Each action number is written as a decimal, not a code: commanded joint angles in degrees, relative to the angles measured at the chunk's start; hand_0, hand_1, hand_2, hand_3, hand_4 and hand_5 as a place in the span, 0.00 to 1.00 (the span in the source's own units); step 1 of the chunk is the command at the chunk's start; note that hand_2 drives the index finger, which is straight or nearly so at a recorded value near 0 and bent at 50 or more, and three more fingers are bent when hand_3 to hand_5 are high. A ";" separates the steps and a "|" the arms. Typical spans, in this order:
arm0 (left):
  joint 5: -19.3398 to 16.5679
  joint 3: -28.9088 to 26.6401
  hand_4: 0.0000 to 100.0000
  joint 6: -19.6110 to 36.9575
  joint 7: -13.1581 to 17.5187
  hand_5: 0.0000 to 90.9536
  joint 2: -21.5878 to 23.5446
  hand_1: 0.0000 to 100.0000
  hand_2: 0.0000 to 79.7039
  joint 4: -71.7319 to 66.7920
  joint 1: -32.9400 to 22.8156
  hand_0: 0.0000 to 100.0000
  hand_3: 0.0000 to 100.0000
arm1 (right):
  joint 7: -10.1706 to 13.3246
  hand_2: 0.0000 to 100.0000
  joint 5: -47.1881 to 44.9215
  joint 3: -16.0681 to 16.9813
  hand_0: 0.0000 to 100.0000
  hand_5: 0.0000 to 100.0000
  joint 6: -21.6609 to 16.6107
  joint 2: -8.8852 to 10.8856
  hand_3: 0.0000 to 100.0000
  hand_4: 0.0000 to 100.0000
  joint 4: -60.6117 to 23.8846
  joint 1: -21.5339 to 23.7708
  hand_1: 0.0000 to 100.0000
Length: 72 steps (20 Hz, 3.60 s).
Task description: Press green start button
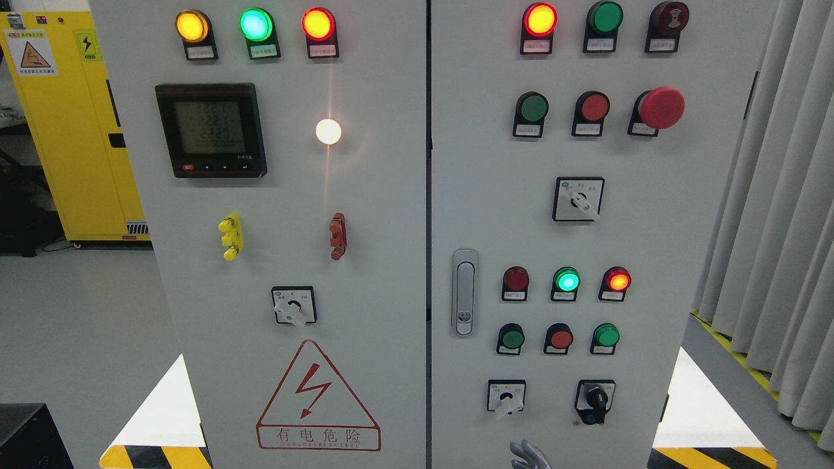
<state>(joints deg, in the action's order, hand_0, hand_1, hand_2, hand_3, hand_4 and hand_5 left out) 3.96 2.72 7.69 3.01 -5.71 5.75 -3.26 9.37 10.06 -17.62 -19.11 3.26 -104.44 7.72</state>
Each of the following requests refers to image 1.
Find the lower green push button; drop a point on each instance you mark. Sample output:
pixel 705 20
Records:
pixel 510 340

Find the upper green push button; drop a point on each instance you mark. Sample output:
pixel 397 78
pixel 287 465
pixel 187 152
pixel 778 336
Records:
pixel 531 108

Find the lower red push button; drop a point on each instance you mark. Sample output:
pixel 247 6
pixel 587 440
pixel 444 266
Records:
pixel 558 339

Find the red push button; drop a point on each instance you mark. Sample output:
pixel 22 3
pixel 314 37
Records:
pixel 592 106
pixel 558 339

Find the raised green push button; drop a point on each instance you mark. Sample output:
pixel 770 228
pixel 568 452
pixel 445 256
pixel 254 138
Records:
pixel 605 338

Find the upper red push button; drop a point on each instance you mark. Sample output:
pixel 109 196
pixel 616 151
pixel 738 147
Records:
pixel 592 106

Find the red emergency stop button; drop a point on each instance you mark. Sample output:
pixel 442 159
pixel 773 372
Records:
pixel 661 108

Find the red terminal connector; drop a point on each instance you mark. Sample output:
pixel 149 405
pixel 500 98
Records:
pixel 338 236

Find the dark red small lamp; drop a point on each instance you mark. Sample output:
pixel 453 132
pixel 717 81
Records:
pixel 515 280

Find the white lit indicator lamp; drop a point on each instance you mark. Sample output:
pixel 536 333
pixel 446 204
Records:
pixel 328 131

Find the lit green small lamp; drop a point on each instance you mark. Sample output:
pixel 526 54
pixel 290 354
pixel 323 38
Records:
pixel 566 279

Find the left cabinet door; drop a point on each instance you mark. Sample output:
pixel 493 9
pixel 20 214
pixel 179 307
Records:
pixel 369 76

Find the cabinet door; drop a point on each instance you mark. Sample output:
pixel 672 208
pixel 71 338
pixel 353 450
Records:
pixel 369 76
pixel 493 182

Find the right cabinet door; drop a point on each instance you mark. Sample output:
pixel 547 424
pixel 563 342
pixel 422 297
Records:
pixel 493 182

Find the yellow terminal connector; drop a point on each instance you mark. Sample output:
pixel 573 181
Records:
pixel 231 230

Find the lit orange red lamp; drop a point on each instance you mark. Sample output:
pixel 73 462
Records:
pixel 616 279

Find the red electrical hazard sign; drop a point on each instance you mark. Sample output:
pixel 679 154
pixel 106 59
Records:
pixel 314 408

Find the black digital power meter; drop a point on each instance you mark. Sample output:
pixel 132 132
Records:
pixel 212 130

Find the lit red indicator lamp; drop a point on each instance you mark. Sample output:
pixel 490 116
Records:
pixel 318 24

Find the right door red lamp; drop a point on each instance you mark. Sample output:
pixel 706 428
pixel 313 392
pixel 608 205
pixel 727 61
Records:
pixel 540 20

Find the lit green indicator lamp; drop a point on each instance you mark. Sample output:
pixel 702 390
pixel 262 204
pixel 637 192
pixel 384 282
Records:
pixel 256 24

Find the dark green indicator lamp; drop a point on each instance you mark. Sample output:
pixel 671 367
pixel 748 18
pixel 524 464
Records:
pixel 605 18

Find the yellow indicator lamp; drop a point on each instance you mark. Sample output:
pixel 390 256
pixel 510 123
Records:
pixel 192 26

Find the dark red buzzer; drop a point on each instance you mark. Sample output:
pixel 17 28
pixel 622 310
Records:
pixel 669 18

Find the grey curtain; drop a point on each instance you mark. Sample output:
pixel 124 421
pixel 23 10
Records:
pixel 768 284

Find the yellow safety cabinet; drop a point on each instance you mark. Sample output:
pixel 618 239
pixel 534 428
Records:
pixel 61 78

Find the black box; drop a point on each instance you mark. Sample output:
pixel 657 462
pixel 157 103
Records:
pixel 30 439

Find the grey cabinet door handle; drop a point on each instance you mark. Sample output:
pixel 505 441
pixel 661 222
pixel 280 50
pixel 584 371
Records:
pixel 464 275

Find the left door selector switch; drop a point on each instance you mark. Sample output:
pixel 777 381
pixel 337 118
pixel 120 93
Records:
pixel 294 305

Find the upper right selector switch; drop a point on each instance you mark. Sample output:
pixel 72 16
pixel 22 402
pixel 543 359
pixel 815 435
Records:
pixel 577 199

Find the lower white selector switch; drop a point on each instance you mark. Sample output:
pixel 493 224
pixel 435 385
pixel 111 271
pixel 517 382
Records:
pixel 506 397

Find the black blue key switch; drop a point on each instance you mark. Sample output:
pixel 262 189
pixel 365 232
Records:
pixel 593 400

